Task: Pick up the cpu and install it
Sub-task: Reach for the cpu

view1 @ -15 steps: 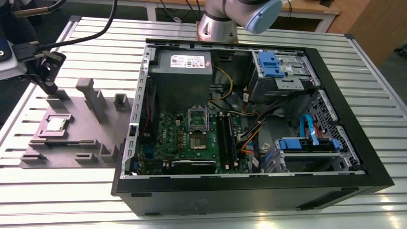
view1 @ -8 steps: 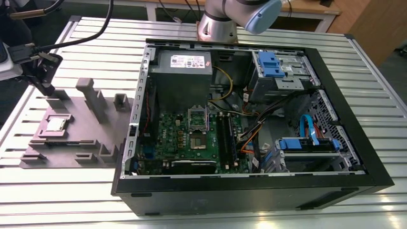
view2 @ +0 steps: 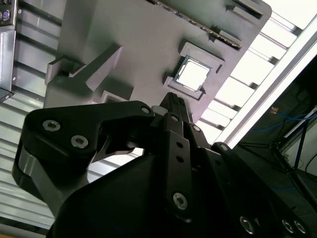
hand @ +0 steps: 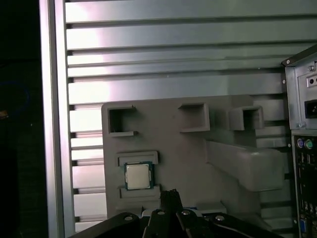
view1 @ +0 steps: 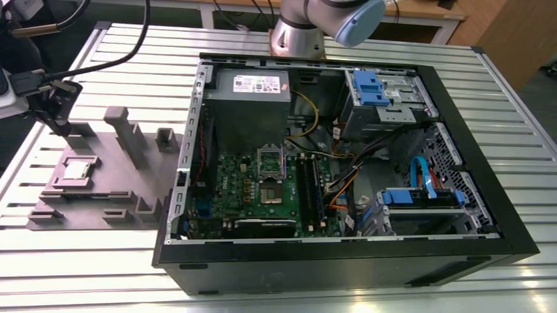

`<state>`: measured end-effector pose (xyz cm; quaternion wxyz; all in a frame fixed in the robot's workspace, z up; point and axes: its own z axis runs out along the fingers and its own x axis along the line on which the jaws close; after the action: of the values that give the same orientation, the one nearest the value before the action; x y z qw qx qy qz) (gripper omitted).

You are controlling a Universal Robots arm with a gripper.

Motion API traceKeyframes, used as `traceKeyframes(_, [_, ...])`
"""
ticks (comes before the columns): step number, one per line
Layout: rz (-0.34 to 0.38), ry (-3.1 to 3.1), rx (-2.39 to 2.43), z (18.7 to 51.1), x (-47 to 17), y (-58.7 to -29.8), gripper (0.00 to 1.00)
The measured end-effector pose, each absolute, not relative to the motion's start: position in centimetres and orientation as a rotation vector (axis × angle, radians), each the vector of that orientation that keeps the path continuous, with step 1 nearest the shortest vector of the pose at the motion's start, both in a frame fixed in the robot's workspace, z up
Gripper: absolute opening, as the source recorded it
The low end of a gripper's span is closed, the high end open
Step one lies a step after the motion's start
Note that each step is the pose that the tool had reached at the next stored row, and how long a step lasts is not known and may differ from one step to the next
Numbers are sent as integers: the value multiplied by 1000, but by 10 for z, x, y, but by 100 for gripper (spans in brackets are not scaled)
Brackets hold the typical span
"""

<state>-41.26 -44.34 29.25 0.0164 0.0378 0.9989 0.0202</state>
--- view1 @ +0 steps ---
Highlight silver CPU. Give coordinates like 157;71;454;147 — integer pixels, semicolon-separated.
61;158;93;181

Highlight CPU socket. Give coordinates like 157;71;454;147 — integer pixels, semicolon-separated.
259;181;287;206

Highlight white and black webcam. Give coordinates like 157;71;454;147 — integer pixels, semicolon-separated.
0;67;28;120

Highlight grey parts rack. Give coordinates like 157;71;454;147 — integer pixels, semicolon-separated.
25;106;184;232

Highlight RAM stick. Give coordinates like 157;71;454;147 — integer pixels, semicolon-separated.
59;192;115;201

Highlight grey power supply unit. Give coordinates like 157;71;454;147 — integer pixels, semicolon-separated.
203;68;292;156

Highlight green motherboard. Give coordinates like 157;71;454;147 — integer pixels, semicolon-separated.
186;143;346;241

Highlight black graphics card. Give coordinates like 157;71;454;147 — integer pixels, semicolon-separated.
220;216;298;239

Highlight black RAM slot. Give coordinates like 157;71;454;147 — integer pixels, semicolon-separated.
295;153;315;231
307;153;328;228

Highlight empty blue disk carrier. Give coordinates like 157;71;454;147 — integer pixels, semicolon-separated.
353;69;391;108

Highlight metal drive cage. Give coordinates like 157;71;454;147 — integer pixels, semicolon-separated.
338;67;439;140

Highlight black PC case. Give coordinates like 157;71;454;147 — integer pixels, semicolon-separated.
149;51;541;297

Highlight hard disk in blue carrier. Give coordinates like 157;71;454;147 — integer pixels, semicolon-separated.
381;188;466;210

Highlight wooden desk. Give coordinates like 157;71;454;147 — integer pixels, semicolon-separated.
198;0;470;45

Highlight metal disk bay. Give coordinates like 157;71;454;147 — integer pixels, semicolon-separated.
373;186;498;236

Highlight wooden cabinet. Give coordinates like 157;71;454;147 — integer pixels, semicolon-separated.
475;0;557;93

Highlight black camera cable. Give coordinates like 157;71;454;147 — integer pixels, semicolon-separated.
11;0;153;98

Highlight yellow wire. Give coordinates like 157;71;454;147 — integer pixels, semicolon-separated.
284;89;322;141

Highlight orange wire bundle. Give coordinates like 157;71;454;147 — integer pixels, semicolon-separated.
326;185;350;213

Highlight blue wire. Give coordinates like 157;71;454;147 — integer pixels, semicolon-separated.
409;155;437;200

